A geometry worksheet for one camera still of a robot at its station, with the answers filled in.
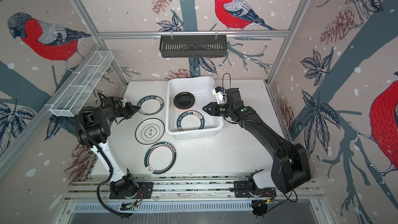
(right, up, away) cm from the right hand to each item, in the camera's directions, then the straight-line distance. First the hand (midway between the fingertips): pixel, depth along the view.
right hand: (203, 110), depth 79 cm
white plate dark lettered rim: (-38, 0, +28) cm, 47 cm away
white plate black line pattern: (-34, -15, +15) cm, 40 cm away
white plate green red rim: (-24, -27, +4) cm, 36 cm away
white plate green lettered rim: (-9, -9, +19) cm, 23 cm away
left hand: (-44, 0, +22) cm, 49 cm away
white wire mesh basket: (-63, +13, -2) cm, 65 cm away
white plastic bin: (-2, +13, +31) cm, 33 cm away
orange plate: (-14, +1, +24) cm, 28 cm away
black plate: (-14, +7, +31) cm, 35 cm away
